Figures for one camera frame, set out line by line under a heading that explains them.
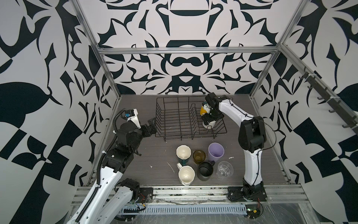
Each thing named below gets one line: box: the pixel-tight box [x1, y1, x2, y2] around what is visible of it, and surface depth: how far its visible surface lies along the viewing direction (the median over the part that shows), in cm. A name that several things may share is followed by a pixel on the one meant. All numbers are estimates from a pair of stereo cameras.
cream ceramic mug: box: [176, 162, 196, 187], surface depth 76 cm
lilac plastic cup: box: [207, 142, 225, 162], surface depth 81 cm
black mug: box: [196, 160, 216, 182], surface depth 78 cm
